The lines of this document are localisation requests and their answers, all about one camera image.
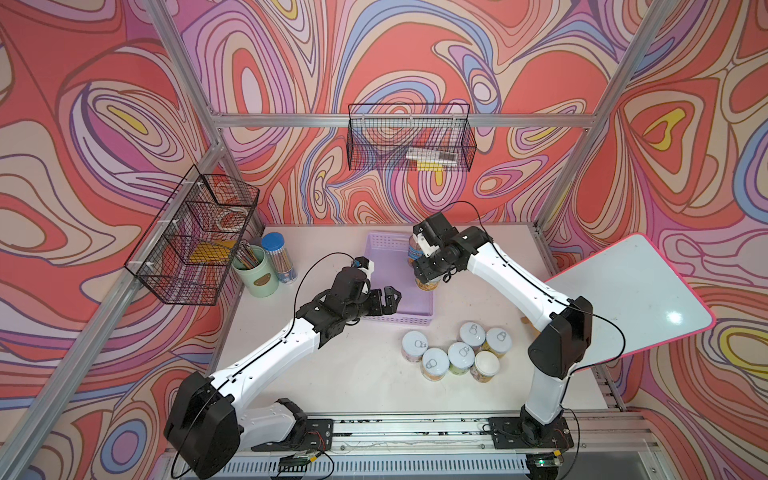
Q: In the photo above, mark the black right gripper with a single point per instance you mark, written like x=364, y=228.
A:
x=424, y=271

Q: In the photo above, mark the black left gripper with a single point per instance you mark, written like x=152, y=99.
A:
x=377, y=308

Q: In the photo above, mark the purple perforated plastic basket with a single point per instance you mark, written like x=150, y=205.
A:
x=389, y=251

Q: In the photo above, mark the pink label can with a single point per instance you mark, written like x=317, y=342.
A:
x=414, y=344

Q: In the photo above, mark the blue label soup can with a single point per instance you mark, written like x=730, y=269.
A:
x=414, y=250

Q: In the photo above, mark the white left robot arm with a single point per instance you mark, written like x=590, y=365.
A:
x=211, y=419

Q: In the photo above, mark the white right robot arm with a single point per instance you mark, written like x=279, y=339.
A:
x=564, y=324

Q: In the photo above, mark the orange label can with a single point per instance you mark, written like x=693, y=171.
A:
x=434, y=364

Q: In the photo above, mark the silver pull tab can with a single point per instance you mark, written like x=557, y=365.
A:
x=472, y=334

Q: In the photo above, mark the green label can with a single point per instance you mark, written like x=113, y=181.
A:
x=461, y=358

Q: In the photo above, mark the wooden whiteboard stand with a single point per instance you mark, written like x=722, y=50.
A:
x=530, y=326

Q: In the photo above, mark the beige lid can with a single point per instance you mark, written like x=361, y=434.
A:
x=485, y=367

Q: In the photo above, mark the blue lid pencil jar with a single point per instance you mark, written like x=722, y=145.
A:
x=276, y=251

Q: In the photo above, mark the green pencil cup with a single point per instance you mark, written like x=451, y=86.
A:
x=252, y=266

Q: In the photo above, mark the whiteboard with pink rim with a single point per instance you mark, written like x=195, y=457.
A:
x=639, y=300

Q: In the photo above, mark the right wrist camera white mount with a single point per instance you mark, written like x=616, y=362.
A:
x=424, y=244

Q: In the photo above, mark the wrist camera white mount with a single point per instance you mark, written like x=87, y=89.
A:
x=424, y=244
x=365, y=265

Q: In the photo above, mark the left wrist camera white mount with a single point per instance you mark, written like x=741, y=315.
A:
x=365, y=265

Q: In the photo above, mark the markers in wire basket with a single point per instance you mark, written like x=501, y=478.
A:
x=431, y=160

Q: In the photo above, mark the black wire basket back wall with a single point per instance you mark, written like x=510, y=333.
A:
x=379, y=134

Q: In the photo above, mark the black wire basket wall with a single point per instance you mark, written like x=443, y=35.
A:
x=203, y=207
x=379, y=134

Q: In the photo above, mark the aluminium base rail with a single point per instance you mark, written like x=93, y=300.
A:
x=479, y=445

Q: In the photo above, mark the yellow item in wire basket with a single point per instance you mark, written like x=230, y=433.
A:
x=212, y=252

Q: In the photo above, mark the black wire basket left wall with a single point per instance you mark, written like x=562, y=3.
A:
x=203, y=207

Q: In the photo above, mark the aluminium frame post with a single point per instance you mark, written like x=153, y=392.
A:
x=647, y=31

